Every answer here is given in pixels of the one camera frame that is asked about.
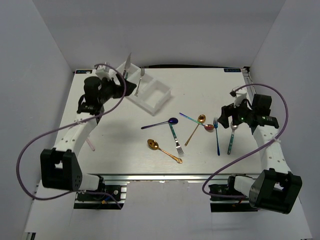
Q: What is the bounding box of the teal handled silver spoon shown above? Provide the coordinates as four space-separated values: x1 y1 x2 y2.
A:
227 122 238 155

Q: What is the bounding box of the right blue corner label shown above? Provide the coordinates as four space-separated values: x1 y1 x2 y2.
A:
223 68 242 73

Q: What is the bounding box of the purple blue iridescent spoon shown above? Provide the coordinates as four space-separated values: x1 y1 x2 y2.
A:
140 117 179 130

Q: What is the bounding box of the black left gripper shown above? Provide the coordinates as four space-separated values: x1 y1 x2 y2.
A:
97 73 137 105

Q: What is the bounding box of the slim gold spoon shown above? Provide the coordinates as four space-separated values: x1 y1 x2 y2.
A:
184 114 206 147

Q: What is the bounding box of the teal handled silver fork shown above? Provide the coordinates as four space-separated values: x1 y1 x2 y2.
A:
169 123 184 156

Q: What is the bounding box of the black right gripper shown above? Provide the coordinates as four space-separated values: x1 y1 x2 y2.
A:
217 96 254 129

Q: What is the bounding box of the ornate gold spoon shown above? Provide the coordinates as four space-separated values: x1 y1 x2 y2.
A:
147 139 183 164

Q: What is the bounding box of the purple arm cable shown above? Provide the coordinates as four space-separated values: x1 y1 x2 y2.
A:
201 83 289 200
15 63 127 210

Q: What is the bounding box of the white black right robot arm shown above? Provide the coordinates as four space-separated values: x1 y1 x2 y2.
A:
218 93 302 214

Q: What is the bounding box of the blue iridescent fork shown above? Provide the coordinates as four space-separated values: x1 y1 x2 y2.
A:
213 117 221 156

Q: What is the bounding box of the rainbow iridescent spoon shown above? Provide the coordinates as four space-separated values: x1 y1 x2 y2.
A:
179 112 215 131

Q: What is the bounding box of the white three-compartment plastic tray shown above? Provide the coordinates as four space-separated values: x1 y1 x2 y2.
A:
126 63 172 116

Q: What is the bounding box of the blue corner label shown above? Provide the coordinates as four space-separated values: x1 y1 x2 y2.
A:
223 68 242 73
75 69 92 74

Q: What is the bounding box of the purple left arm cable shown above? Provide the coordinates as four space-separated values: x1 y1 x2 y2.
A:
15 63 127 210

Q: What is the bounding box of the left blue corner label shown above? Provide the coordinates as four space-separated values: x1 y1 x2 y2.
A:
75 69 92 74

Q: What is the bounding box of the pink handled silver spoon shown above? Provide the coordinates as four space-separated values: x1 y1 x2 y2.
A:
86 138 96 152

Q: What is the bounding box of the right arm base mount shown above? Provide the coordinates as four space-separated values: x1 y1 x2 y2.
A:
208 175 258 213

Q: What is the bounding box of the ornate silver fork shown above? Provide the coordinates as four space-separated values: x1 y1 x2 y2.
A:
134 67 145 97

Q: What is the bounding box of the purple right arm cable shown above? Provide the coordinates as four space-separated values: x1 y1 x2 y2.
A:
201 83 289 200

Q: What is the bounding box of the dark handled steak knife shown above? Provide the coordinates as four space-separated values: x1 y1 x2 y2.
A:
122 53 132 79

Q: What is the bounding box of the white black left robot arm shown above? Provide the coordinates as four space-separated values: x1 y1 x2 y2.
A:
40 76 137 200

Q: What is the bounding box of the aluminium table frame rail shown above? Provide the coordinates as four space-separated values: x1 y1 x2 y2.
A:
241 66 283 180

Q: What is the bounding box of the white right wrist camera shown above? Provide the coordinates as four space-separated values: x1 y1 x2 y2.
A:
230 86 248 108

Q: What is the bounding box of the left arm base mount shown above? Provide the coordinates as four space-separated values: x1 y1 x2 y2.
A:
73 176 127 210

